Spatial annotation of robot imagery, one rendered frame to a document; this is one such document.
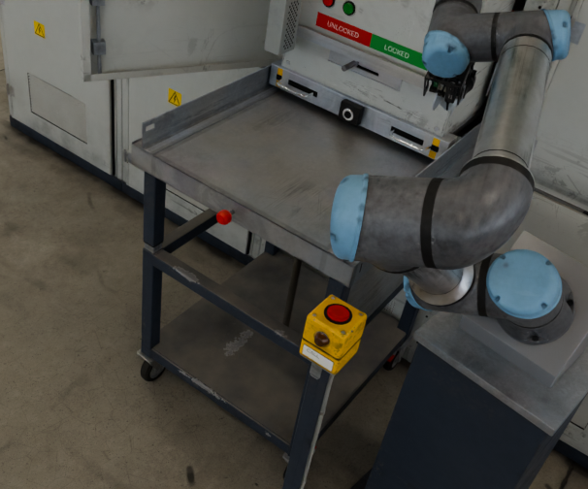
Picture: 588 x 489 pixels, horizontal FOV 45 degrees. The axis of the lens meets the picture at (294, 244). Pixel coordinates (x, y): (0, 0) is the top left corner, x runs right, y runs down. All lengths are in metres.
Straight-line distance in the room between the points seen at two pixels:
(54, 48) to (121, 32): 1.01
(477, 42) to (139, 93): 1.71
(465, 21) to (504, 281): 0.43
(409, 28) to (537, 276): 0.73
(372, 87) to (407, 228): 0.99
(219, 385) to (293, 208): 0.68
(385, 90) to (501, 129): 0.87
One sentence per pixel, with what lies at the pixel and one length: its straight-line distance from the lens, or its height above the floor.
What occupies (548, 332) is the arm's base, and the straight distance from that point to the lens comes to 1.42.
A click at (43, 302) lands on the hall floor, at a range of 2.54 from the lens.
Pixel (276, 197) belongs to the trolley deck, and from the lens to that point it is 1.58.
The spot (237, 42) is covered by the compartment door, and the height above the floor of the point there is 0.91.
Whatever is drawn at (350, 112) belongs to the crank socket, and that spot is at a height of 0.91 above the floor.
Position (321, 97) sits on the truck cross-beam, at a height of 0.89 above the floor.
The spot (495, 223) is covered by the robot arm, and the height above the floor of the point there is 1.27.
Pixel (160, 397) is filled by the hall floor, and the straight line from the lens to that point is 2.24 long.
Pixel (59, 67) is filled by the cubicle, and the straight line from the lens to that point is 3.00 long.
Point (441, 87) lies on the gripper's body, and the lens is 1.42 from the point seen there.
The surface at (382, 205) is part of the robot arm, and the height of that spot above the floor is 1.25.
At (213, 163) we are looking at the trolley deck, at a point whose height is 0.85.
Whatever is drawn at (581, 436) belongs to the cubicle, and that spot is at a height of 0.13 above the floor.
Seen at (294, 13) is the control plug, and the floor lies 1.11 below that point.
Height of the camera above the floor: 1.74
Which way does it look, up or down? 38 degrees down
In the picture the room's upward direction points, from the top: 11 degrees clockwise
